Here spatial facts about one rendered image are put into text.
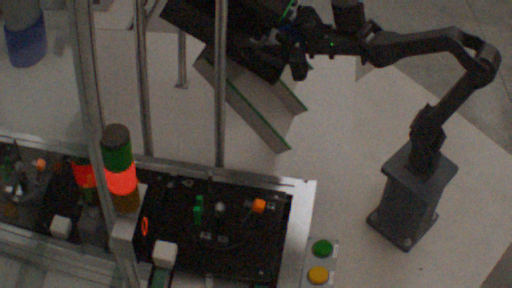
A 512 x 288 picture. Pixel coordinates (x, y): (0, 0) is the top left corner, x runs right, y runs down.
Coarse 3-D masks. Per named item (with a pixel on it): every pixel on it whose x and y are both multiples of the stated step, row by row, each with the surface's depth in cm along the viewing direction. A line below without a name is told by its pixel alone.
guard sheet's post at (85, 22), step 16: (80, 0) 70; (80, 16) 72; (80, 32) 74; (80, 48) 76; (96, 48) 79; (96, 64) 81; (96, 80) 82; (96, 96) 83; (96, 112) 84; (96, 128) 87; (96, 144) 89; (112, 208) 100; (112, 224) 105; (128, 272) 116
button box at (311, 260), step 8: (312, 240) 133; (328, 240) 134; (336, 240) 133; (312, 248) 132; (336, 248) 132; (312, 256) 131; (328, 256) 130; (336, 256) 131; (304, 264) 129; (312, 264) 129; (320, 264) 129; (328, 264) 129; (304, 272) 128; (328, 272) 128; (304, 280) 126; (328, 280) 126
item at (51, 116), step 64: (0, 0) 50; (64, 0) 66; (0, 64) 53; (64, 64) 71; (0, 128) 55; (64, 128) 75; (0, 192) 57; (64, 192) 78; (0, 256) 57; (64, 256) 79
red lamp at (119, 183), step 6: (132, 168) 93; (108, 174) 92; (114, 174) 92; (120, 174) 92; (126, 174) 92; (132, 174) 94; (108, 180) 94; (114, 180) 93; (120, 180) 93; (126, 180) 93; (132, 180) 95; (108, 186) 96; (114, 186) 94; (120, 186) 94; (126, 186) 94; (132, 186) 95; (114, 192) 95; (120, 192) 95; (126, 192) 95
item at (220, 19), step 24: (144, 0) 120; (216, 0) 116; (144, 24) 124; (216, 24) 120; (144, 48) 128; (216, 48) 124; (144, 72) 132; (216, 72) 129; (144, 96) 137; (216, 96) 134; (144, 120) 143; (216, 120) 139; (144, 144) 148; (216, 144) 144
